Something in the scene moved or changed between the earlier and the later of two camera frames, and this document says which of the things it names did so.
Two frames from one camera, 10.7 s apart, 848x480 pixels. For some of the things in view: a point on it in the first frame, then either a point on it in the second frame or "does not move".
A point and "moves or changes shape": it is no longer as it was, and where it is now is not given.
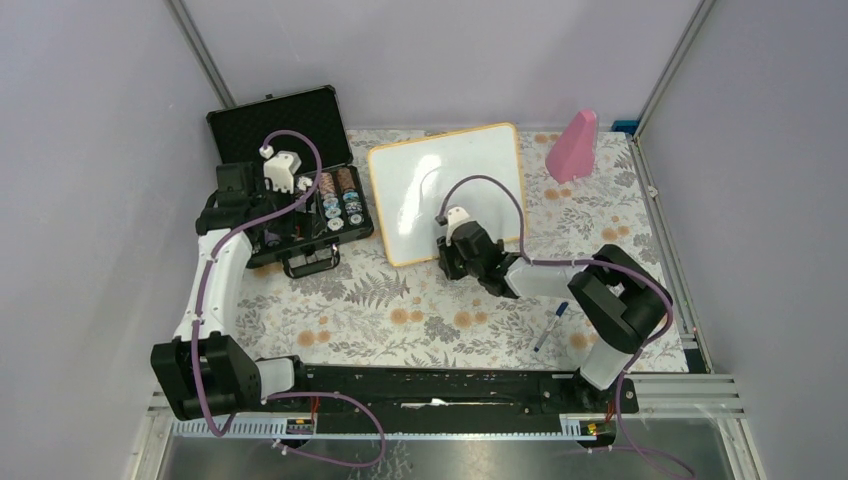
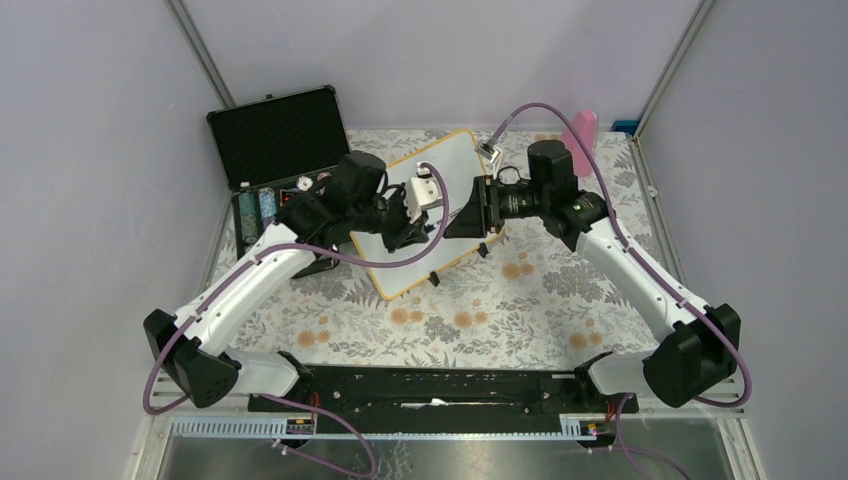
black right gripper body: (455, 265) → (496, 203)
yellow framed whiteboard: (411, 181) moves or changes shape
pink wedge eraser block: (572, 155) does not move
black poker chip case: (302, 230) does not move
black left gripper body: (270, 202) → (390, 218)
